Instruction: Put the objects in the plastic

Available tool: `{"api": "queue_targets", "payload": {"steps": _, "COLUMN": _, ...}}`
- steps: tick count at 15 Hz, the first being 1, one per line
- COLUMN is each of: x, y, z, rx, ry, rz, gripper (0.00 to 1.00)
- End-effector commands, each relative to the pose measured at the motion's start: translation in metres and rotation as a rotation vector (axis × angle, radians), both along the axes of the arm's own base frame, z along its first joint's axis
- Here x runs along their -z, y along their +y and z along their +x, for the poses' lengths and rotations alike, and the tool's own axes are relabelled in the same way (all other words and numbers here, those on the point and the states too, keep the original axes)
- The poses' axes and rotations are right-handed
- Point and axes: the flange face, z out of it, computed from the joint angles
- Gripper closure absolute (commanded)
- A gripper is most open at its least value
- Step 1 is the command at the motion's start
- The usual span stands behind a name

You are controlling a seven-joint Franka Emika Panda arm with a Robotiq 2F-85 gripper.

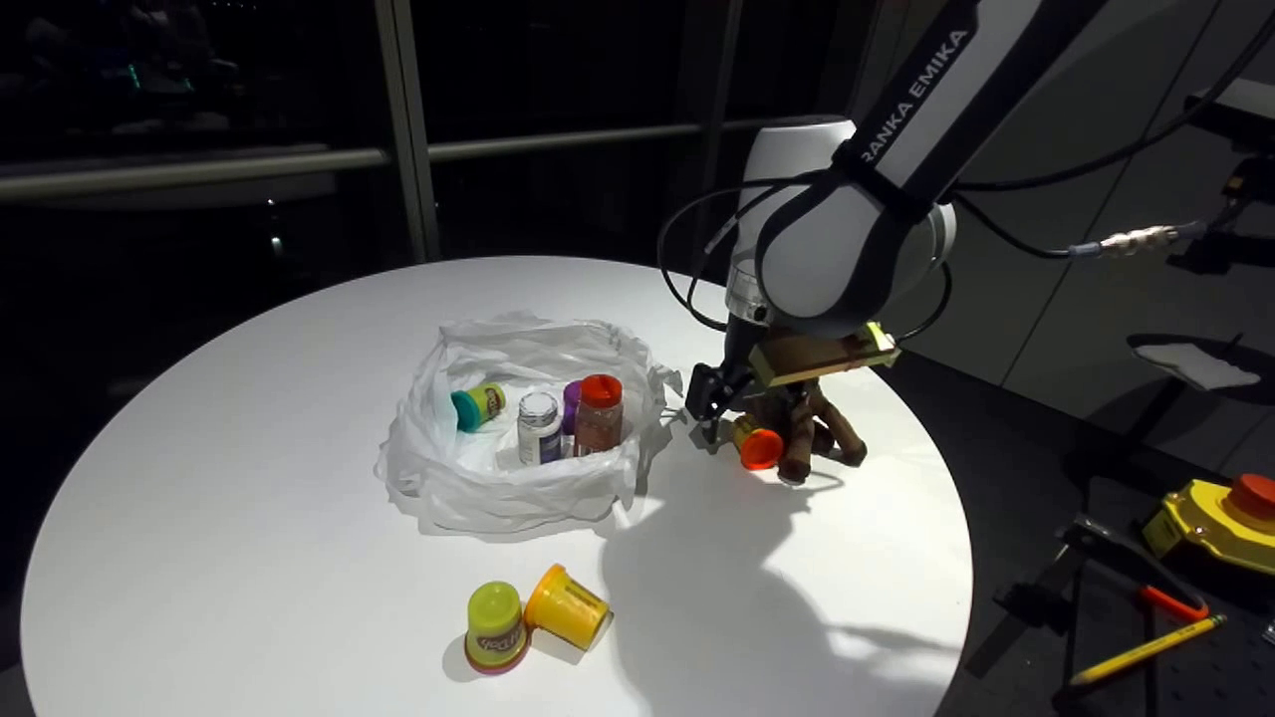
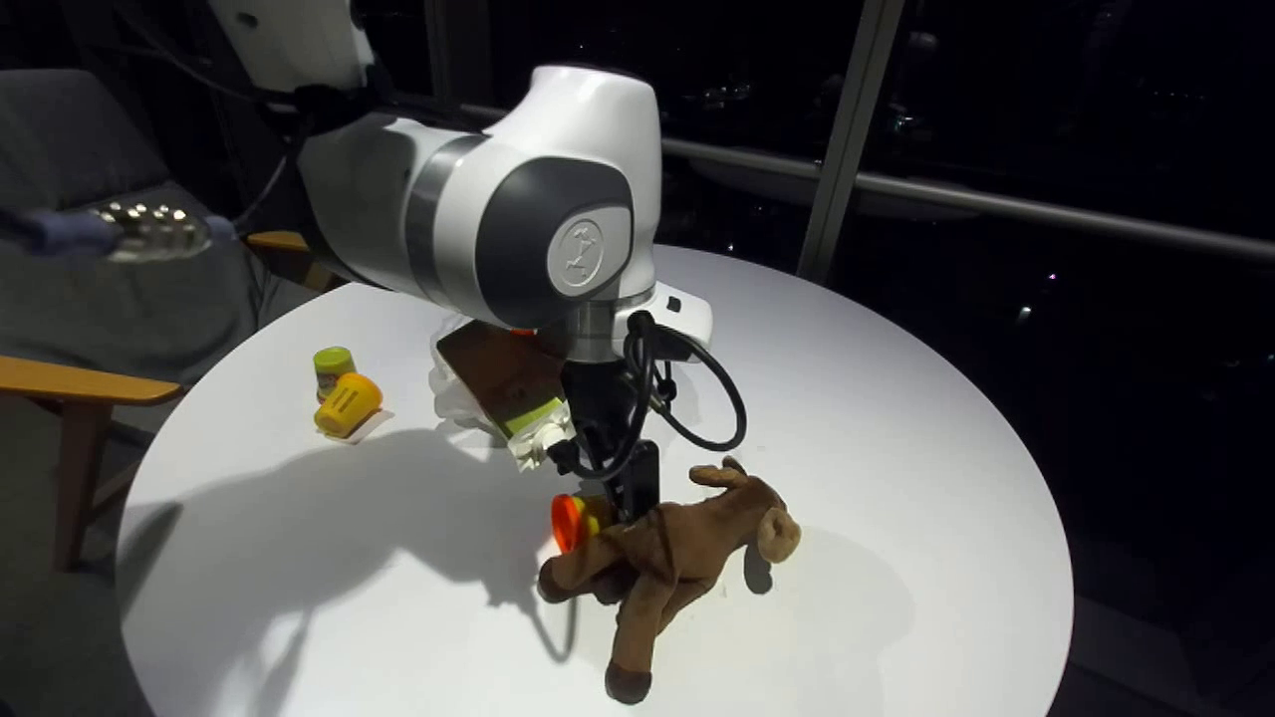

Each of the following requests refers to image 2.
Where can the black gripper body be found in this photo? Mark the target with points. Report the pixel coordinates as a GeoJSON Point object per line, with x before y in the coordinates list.
{"type": "Point", "coordinates": [609, 412]}

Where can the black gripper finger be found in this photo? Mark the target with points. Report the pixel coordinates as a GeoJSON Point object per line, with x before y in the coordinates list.
{"type": "Point", "coordinates": [638, 483]}

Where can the yellow tub with orange lid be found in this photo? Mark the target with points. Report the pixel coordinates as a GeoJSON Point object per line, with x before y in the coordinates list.
{"type": "Point", "coordinates": [573, 522]}

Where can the yellow plastic cup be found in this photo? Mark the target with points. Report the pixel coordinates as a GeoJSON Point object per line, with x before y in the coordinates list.
{"type": "Point", "coordinates": [351, 409]}

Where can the small tub with green lid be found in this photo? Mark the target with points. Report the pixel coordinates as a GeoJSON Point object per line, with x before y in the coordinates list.
{"type": "Point", "coordinates": [334, 363]}

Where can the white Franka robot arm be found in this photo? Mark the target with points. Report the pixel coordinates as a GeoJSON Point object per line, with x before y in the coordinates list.
{"type": "Point", "coordinates": [531, 199]}

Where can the brown plush donkey toy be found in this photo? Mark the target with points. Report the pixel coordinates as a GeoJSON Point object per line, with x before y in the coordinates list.
{"type": "Point", "coordinates": [678, 552]}

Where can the grey armchair with wooden arms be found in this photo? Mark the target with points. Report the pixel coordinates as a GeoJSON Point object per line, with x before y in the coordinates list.
{"type": "Point", "coordinates": [82, 385]}

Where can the wrist camera on wooden board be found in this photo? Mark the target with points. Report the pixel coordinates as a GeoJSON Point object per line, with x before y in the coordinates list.
{"type": "Point", "coordinates": [501, 372]}

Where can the grey window frame post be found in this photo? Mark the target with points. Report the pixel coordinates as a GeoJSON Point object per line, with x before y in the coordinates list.
{"type": "Point", "coordinates": [852, 132]}

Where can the grey horizontal window rail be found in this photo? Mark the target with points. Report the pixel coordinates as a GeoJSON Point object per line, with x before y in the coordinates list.
{"type": "Point", "coordinates": [1009, 199]}

